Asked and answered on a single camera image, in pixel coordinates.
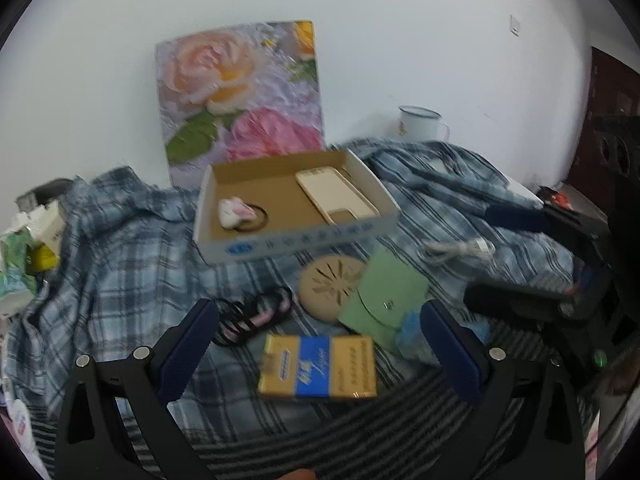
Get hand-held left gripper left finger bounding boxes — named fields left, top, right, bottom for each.
left=54, top=298, right=221, bottom=480

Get cream phone case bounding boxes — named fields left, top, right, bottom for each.
left=295, top=166, right=382, bottom=225

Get dark brown door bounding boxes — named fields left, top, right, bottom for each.
left=567, top=46, right=640, bottom=186

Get plush bunny hair tie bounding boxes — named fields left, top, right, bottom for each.
left=217, top=196, right=271, bottom=233

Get white plastic bag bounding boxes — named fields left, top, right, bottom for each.
left=0, top=380, right=51, bottom=480

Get green snap pouch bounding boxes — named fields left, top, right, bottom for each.
left=337, top=250, right=431, bottom=348

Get small yellow packet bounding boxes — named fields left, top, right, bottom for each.
left=27, top=245, right=59, bottom=274

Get cardboard box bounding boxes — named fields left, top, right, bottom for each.
left=194, top=147, right=401, bottom=264

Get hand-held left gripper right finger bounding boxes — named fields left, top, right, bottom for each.
left=419, top=300, right=586, bottom=480

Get small red object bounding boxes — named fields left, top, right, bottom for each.
left=537, top=185, right=571, bottom=211

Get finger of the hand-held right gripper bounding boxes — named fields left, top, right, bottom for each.
left=484, top=203, right=611, bottom=281
left=462, top=282, right=617, bottom=358

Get yellow and blue cigarette pack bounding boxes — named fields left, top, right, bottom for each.
left=257, top=334, right=378, bottom=401

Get light blue plastic item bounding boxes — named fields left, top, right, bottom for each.
left=395, top=310, right=493, bottom=361

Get black and pink hair ties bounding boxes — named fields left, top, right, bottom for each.
left=212, top=286, right=300, bottom=347

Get round beige vented disc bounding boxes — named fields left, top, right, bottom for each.
left=298, top=255, right=371, bottom=321

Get grey striped mat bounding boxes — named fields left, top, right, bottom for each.
left=115, top=355, right=598, bottom=480

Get green tissue pack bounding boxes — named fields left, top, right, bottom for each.
left=0, top=230, right=40, bottom=313

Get small white carton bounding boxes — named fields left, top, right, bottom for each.
left=30, top=200, right=64, bottom=256

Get white enamel mug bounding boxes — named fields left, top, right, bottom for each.
left=397, top=105, right=451, bottom=142

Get grey container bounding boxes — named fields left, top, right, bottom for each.
left=16, top=177, right=74, bottom=211

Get blue plaid shirt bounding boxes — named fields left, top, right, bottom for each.
left=10, top=137, right=576, bottom=433

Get white cable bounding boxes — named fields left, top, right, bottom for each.
left=422, top=237, right=496, bottom=267

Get floral picture board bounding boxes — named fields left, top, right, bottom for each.
left=154, top=20, right=327, bottom=188

